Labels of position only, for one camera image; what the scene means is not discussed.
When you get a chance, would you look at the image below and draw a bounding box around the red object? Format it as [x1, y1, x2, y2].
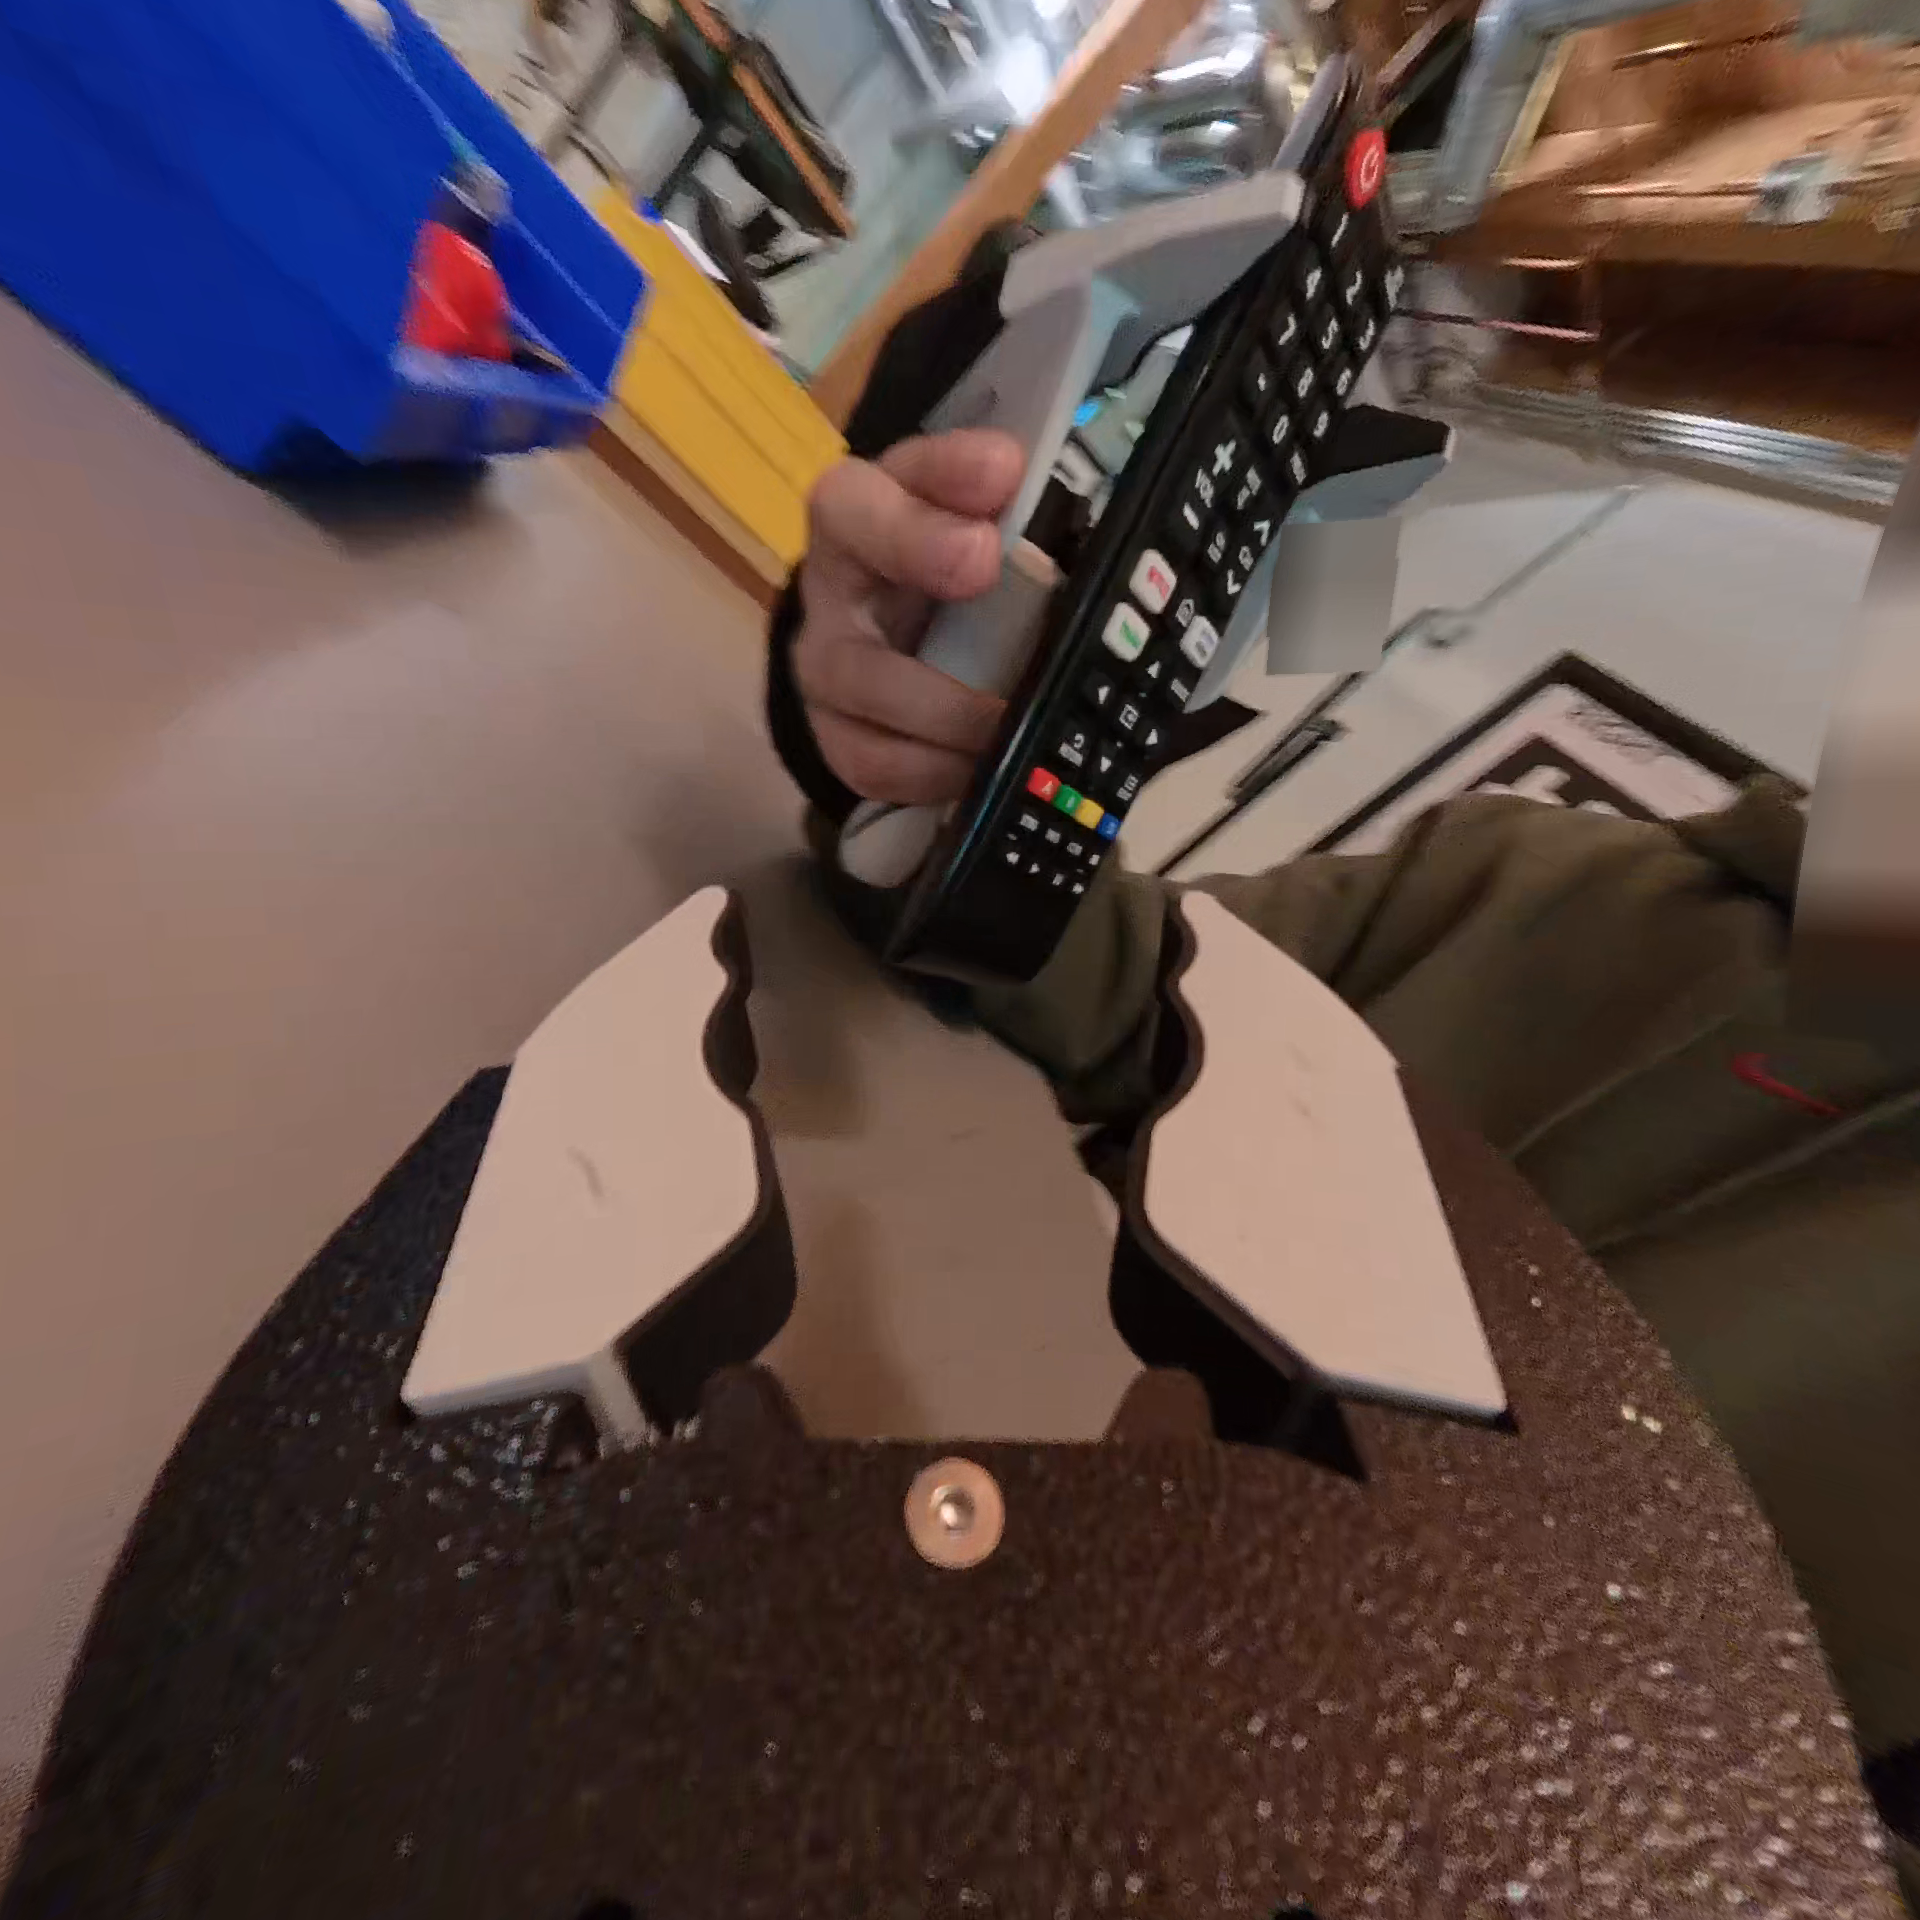
[402, 223, 518, 367]

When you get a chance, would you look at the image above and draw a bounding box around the person's right forearm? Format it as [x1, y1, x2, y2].
[959, 778, 1920, 1256]

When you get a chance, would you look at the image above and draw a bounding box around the blue storage bin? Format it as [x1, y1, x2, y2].
[0, 0, 650, 484]

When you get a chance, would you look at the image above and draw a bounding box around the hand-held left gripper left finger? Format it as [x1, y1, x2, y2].
[399, 884, 801, 1451]

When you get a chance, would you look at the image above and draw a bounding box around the yellow storage bin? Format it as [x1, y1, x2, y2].
[590, 187, 853, 572]

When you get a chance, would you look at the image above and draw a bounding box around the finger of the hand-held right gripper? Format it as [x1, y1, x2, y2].
[1283, 402, 1455, 531]
[922, 169, 1310, 456]

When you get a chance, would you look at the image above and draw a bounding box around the black framed sign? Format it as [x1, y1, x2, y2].
[1311, 649, 1807, 867]

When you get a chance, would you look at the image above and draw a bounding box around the person's right hand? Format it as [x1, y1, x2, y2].
[790, 428, 1038, 809]

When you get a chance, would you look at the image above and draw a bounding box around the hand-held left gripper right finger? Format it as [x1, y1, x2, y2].
[1107, 890, 1513, 1431]

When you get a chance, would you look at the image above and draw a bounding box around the wooden post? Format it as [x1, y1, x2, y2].
[810, 0, 1204, 431]

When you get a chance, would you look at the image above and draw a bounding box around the black remote control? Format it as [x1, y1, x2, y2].
[882, 57, 1407, 987]

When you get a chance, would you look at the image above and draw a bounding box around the person's olive jacket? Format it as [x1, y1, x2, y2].
[1516, 1035, 1920, 1771]

